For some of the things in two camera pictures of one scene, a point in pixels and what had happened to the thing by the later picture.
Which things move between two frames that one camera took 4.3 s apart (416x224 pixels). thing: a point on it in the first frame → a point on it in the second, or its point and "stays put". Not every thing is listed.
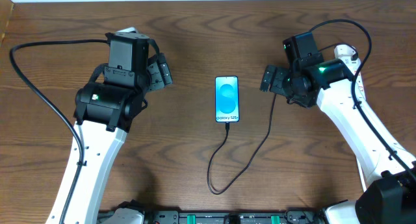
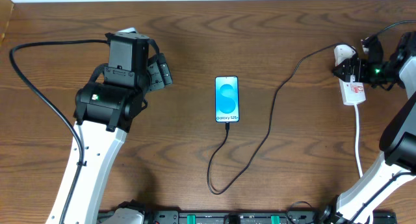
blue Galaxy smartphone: x=227 y=99 stays put
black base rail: x=233 y=217 stays put
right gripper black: x=274 y=80 → x=354 y=70
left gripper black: x=159 y=74 stays put
